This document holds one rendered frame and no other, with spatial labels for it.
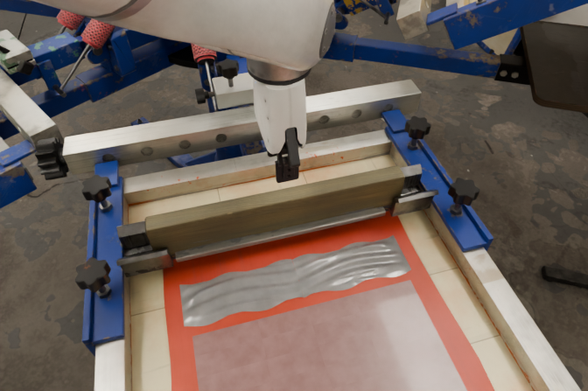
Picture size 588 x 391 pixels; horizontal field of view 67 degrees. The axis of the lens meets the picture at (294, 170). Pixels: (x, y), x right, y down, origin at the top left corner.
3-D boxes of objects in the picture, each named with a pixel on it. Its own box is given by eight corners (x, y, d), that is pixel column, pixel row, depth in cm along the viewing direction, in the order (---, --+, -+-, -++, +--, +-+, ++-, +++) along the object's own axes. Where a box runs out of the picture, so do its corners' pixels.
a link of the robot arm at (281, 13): (23, 1, 25) (209, 55, 45) (223, 50, 21) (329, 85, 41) (44, -164, 23) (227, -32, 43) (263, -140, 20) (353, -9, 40)
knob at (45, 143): (83, 183, 80) (67, 153, 75) (49, 189, 79) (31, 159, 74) (85, 155, 85) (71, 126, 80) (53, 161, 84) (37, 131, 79)
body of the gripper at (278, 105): (238, 38, 53) (246, 111, 61) (255, 87, 46) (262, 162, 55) (298, 29, 55) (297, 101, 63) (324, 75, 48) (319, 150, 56)
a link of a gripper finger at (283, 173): (273, 145, 57) (275, 179, 62) (279, 162, 55) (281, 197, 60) (297, 140, 58) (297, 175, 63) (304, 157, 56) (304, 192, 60)
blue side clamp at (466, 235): (480, 262, 73) (494, 238, 68) (453, 269, 72) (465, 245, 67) (402, 144, 93) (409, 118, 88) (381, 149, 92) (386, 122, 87)
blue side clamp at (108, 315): (135, 352, 63) (121, 331, 58) (98, 362, 62) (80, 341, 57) (130, 198, 83) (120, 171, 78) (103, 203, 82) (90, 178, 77)
